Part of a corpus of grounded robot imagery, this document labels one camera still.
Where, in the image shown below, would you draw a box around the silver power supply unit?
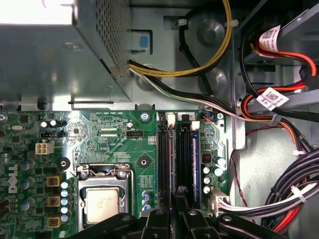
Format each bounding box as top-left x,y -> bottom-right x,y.
0,0 -> 133,112

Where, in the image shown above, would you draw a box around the orange wires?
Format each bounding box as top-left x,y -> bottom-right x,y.
270,205 -> 302,235

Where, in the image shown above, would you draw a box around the metal CPU socket cover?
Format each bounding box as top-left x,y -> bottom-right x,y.
76,163 -> 133,234

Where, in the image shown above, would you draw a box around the silver drive cage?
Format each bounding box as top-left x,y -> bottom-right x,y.
243,0 -> 319,118

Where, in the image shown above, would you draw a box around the black white wire bundle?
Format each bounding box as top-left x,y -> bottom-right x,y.
128,66 -> 275,122

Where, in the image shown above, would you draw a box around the metal locking lever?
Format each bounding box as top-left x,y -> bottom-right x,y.
126,169 -> 134,217

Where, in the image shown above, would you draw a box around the blue release tab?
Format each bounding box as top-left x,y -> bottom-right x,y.
131,31 -> 150,52

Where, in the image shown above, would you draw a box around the blue RAM stick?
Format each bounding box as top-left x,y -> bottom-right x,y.
187,129 -> 201,203

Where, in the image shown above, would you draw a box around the yellow wire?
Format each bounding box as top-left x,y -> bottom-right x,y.
128,0 -> 233,78

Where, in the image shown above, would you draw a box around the silver CPU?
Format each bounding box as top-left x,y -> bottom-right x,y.
83,186 -> 122,225

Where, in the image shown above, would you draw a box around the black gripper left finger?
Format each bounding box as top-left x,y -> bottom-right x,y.
67,191 -> 174,239

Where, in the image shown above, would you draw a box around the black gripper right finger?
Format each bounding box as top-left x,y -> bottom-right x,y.
174,186 -> 287,239

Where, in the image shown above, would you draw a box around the red orange wire harness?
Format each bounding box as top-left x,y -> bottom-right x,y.
239,42 -> 316,152

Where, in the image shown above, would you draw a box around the black PC case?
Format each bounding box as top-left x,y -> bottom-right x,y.
0,0 -> 319,239

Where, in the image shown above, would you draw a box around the green motherboard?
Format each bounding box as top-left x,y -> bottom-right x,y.
0,109 -> 231,239

